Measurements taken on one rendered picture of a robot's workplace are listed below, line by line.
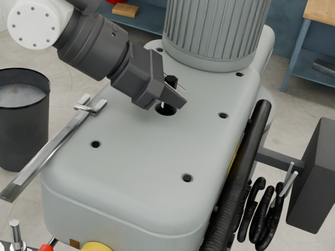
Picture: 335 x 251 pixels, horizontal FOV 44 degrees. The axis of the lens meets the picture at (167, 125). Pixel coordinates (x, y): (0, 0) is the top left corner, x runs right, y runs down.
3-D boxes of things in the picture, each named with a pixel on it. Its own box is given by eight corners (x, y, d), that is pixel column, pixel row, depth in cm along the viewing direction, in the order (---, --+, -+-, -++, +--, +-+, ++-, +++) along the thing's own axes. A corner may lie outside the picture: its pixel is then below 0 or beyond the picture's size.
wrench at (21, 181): (18, 207, 51) (18, 202, 51) (-9, 196, 52) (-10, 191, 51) (106, 103, 70) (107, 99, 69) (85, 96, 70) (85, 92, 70)
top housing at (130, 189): (180, 301, 61) (200, 234, 51) (27, 234, 67) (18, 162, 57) (248, 125, 97) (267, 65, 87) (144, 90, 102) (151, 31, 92)
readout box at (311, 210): (320, 238, 101) (356, 178, 88) (283, 224, 103) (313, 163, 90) (326, 184, 117) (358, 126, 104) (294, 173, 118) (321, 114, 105)
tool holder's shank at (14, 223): (20, 253, 119) (16, 228, 112) (10, 249, 119) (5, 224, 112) (26, 244, 121) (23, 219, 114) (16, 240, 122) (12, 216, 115)
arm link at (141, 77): (135, 81, 75) (76, 46, 70) (168, 42, 70) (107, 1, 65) (134, 126, 65) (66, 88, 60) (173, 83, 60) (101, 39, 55)
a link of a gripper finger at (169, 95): (177, 109, 70) (147, 91, 67) (189, 96, 68) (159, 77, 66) (178, 115, 69) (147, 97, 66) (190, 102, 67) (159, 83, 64)
